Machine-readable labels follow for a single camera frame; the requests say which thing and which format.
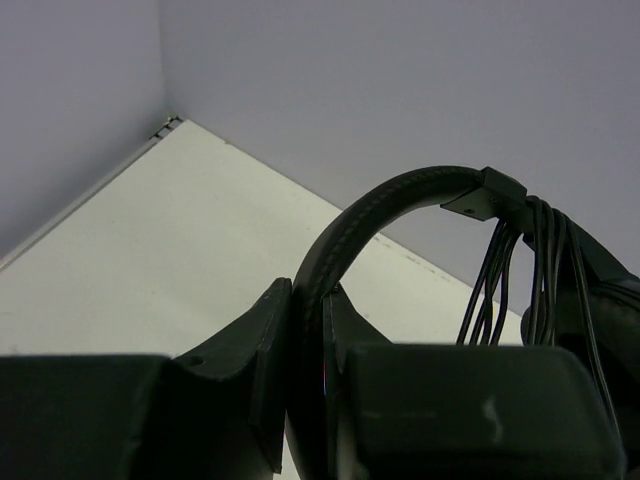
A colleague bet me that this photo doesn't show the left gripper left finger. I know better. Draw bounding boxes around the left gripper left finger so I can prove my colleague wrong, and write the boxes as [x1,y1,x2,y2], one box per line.
[175,278,292,473]

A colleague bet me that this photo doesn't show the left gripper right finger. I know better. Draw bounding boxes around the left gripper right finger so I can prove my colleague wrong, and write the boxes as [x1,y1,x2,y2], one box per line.
[321,285,391,479]

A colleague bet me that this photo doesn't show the black headphones with cable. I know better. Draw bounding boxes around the black headphones with cable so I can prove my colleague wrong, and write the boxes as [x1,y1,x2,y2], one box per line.
[286,166,639,479]

